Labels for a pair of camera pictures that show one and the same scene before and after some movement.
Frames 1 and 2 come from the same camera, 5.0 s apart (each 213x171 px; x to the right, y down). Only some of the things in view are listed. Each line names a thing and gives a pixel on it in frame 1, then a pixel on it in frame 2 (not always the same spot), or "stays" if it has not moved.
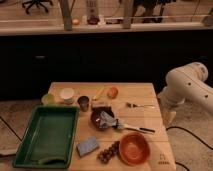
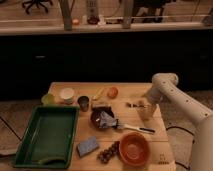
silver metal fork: (138, 105) stays
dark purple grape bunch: (109, 153) stays
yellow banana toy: (98, 93) stays
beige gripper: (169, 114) → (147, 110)
